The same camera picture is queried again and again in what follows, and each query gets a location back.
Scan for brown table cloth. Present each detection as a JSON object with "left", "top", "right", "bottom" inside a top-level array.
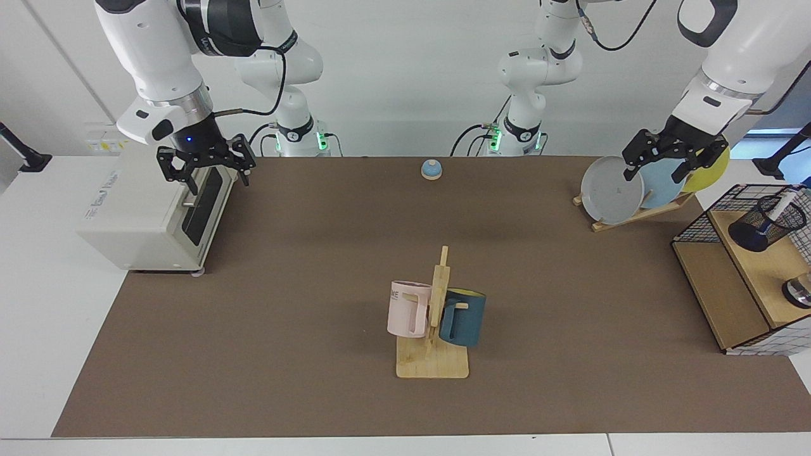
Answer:
[{"left": 51, "top": 156, "right": 811, "bottom": 439}]

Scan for teal cup yellow inside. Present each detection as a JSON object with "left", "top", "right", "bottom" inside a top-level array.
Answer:
[{"left": 438, "top": 288, "right": 487, "bottom": 348}]

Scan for black mesh pen holder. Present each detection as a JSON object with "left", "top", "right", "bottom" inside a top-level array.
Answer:
[{"left": 727, "top": 194, "right": 807, "bottom": 253}]

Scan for white wall socket strip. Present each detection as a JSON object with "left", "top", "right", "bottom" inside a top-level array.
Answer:
[{"left": 84, "top": 123, "right": 137, "bottom": 156}]

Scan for grey plate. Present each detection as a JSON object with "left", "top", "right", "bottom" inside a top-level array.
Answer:
[{"left": 580, "top": 156, "right": 645, "bottom": 225}]

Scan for wooden cup stand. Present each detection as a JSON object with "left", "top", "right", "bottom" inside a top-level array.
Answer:
[{"left": 396, "top": 246, "right": 470, "bottom": 379}]

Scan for pink cup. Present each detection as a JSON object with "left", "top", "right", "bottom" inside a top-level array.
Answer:
[{"left": 387, "top": 281, "right": 433, "bottom": 339}]

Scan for wooden plate rack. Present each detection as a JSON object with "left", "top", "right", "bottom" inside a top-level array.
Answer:
[{"left": 573, "top": 174, "right": 696, "bottom": 233}]

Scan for light blue plate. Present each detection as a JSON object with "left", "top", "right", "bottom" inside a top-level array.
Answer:
[{"left": 637, "top": 149, "right": 688, "bottom": 210}]

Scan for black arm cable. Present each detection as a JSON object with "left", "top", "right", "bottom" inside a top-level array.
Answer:
[
  {"left": 575, "top": 0, "right": 811, "bottom": 116},
  {"left": 212, "top": 43, "right": 289, "bottom": 118}
]

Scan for black base cables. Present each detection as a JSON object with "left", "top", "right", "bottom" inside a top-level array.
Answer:
[
  {"left": 251, "top": 122, "right": 280, "bottom": 157},
  {"left": 450, "top": 98, "right": 511, "bottom": 157}
]

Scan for yellow plate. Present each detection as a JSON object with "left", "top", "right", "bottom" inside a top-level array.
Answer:
[{"left": 683, "top": 141, "right": 731, "bottom": 194}]

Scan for white marker blue cap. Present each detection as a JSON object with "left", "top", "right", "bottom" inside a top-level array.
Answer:
[{"left": 762, "top": 187, "right": 803, "bottom": 232}]

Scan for pale toaster oven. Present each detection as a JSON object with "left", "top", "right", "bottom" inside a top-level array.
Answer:
[{"left": 76, "top": 141, "right": 240, "bottom": 274}]

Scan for glass lid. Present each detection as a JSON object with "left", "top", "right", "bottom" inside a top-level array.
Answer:
[{"left": 781, "top": 271, "right": 811, "bottom": 310}]

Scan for wire basket wooden floor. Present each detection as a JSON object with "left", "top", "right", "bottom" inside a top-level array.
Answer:
[{"left": 672, "top": 184, "right": 811, "bottom": 357}]

